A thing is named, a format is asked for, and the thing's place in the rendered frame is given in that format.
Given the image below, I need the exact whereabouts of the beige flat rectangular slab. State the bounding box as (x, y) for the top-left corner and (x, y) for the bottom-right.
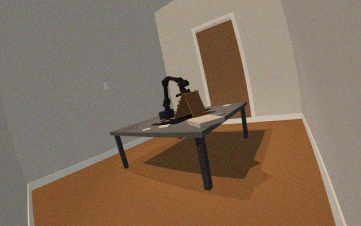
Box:
(187, 114), (225, 129)

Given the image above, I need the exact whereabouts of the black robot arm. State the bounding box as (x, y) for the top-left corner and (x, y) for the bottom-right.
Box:
(162, 76), (190, 111)

